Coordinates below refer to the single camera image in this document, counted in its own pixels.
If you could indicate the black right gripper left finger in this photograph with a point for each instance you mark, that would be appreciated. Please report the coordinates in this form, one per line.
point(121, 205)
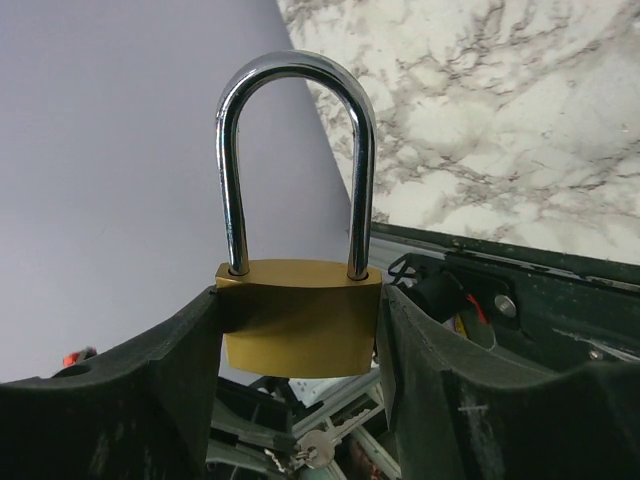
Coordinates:
point(141, 410)

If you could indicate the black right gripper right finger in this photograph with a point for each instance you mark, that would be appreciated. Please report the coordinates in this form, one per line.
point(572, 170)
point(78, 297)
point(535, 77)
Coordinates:
point(459, 411)

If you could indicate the silver key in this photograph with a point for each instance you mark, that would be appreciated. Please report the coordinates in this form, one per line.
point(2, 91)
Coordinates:
point(316, 448)

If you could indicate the brass padlock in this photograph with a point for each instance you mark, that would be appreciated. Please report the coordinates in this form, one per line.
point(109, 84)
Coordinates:
point(297, 313)

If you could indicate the black base frame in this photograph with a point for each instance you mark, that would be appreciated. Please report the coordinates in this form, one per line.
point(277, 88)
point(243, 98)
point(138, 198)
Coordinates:
point(552, 309)

